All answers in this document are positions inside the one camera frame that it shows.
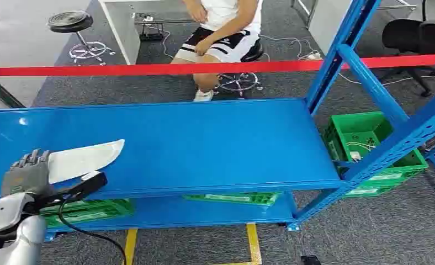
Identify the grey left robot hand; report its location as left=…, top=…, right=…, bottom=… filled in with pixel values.
left=1, top=149, right=58, bottom=199

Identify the white soft parcel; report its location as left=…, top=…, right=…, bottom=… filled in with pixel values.
left=47, top=139, right=126, bottom=185

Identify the green plastic crate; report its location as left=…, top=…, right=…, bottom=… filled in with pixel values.
left=323, top=111, right=429, bottom=188
left=183, top=192, right=282, bottom=207
left=343, top=174, right=420, bottom=199
left=0, top=198, right=135, bottom=229

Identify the black round stool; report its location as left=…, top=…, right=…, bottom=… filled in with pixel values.
left=214, top=38, right=264, bottom=99
left=47, top=10, right=116, bottom=67

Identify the blue metal shelf rack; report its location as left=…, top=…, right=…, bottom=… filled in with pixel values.
left=0, top=0, right=435, bottom=242

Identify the red barrier tape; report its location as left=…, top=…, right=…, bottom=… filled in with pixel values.
left=0, top=53, right=435, bottom=77

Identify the white desk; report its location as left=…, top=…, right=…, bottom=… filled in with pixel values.
left=98, top=0, right=204, bottom=66

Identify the black box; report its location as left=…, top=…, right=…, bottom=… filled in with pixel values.
left=139, top=23, right=165, bottom=41

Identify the yellow floor tape marker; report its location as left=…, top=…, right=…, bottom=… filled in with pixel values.
left=123, top=222, right=263, bottom=265

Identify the person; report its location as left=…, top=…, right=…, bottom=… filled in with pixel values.
left=169, top=0, right=264, bottom=103

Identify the white cabinet panel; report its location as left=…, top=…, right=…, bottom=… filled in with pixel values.
left=307, top=0, right=354, bottom=56

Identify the black office chair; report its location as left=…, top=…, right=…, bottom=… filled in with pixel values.
left=380, top=0, right=435, bottom=98

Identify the black camera cable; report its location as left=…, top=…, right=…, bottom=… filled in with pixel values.
left=57, top=197, right=128, bottom=265

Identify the white cable bundle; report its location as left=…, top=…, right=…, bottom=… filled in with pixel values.
left=344, top=137, right=378, bottom=162

